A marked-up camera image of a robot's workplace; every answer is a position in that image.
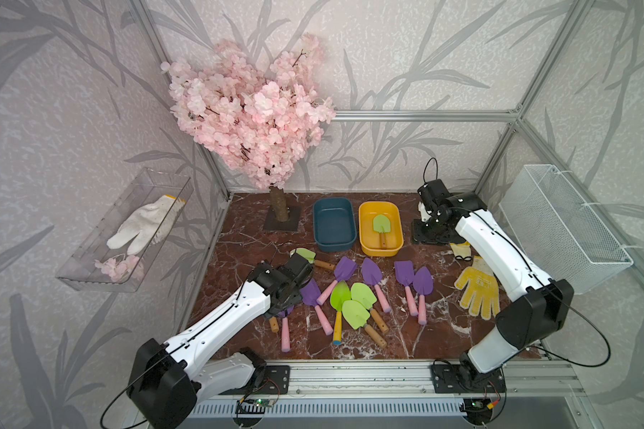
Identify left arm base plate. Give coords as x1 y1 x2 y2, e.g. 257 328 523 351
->
223 365 291 396

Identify purple square shovel right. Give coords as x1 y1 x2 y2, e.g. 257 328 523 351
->
395 261 419 316

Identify circuit board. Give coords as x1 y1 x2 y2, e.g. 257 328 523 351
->
235 397 279 415
461 398 500 414

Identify purple square shovel centre left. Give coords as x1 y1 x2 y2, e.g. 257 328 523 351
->
301 279 334 335

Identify green shovel wooden handle front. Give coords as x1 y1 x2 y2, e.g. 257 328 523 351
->
342 300 387 349

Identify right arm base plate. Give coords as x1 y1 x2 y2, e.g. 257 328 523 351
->
429 360 507 396

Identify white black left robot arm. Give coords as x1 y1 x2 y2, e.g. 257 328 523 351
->
125 254 313 428

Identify clear acrylic wall box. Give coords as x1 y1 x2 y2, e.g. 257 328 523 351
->
55 167 194 293

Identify yellow dotted work glove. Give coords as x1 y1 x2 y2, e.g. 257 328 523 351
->
454 257 500 320

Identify green shovel yellow handle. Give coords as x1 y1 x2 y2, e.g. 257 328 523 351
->
330 281 351 345

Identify pink artificial blossom tree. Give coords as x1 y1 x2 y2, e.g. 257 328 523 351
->
160 33 336 223

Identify purple square shovel pink handle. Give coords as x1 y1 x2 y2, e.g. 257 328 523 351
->
317 257 358 305

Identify yellow storage box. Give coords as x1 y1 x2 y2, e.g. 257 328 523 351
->
359 201 404 257

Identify pink blossoms in box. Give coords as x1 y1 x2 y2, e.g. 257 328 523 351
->
94 254 145 283

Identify right circuit board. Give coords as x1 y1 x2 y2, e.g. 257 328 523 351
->
461 398 500 414

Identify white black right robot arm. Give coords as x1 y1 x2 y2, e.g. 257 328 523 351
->
413 179 574 391

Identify white cotton glove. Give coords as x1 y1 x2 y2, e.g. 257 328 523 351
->
107 195 186 255

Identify aluminium front rail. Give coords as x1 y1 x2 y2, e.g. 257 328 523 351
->
133 359 587 401

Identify left circuit board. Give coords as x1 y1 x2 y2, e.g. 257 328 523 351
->
235 397 279 415

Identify dark teal storage box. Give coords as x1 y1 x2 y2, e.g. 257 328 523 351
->
313 198 358 253

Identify black rubber glove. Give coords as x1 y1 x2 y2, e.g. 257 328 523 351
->
450 242 472 262

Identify white wire mesh basket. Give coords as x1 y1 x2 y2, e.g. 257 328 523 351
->
499 164 633 295

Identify purple pointed shovel pink handle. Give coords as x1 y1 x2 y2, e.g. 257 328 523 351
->
361 257 391 313

